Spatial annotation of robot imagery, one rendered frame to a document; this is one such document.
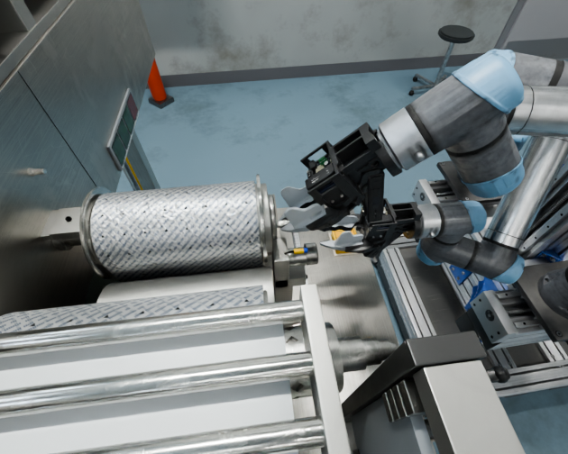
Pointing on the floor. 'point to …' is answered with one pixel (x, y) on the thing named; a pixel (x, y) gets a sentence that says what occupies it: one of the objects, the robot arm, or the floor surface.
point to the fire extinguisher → (158, 89)
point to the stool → (453, 34)
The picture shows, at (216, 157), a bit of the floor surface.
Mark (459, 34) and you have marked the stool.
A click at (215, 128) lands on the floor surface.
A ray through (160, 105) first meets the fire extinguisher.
